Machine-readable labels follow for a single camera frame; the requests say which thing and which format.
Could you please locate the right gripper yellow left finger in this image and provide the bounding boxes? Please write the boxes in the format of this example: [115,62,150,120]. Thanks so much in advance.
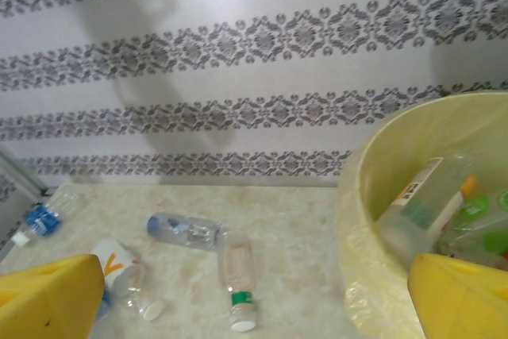
[0,253,106,339]

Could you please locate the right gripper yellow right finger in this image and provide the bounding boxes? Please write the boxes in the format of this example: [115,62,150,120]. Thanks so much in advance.
[408,253,508,339]

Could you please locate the dark blue label bottle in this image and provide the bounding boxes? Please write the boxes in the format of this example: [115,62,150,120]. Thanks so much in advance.
[94,289,115,322]

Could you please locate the green plastic bottle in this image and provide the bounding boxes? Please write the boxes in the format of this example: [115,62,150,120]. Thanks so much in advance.
[478,230,508,256]

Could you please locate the white orange V label bottle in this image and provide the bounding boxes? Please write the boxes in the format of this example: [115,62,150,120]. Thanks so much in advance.
[89,238,167,322]

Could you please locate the small blue label water bottle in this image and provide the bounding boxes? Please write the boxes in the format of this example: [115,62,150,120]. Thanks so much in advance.
[10,191,81,247]

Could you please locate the light green label bottle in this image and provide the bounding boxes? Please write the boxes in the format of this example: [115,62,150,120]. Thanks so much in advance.
[456,191,495,223]

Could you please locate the clear bottle orange white label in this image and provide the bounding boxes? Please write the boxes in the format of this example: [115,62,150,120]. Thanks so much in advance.
[375,156,479,271]

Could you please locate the clear bottle with blue print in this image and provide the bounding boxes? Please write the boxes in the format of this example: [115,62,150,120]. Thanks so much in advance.
[144,211,228,253]

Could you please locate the clear bottle green white label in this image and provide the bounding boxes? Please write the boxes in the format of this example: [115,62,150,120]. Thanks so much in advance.
[216,234,260,333]

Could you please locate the white ribbed plastic bin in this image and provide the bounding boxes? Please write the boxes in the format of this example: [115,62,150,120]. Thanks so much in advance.
[334,91,508,339]

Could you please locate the aluminium profile frame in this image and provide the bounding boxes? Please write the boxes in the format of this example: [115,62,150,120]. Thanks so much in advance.
[0,143,51,201]

